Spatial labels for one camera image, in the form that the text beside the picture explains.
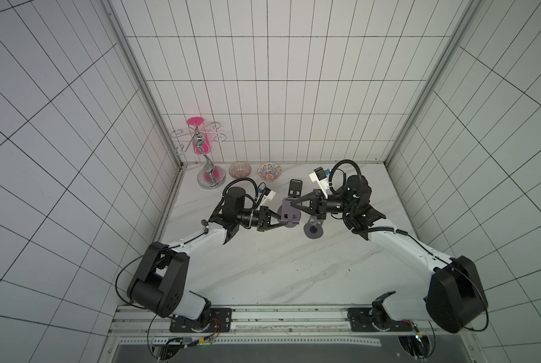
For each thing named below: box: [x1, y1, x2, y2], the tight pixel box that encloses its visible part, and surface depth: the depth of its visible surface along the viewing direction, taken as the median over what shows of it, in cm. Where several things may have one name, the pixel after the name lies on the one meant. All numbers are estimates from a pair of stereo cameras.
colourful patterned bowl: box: [257, 162, 283, 183], surface depth 116 cm
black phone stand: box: [287, 178, 303, 199], surface depth 102 cm
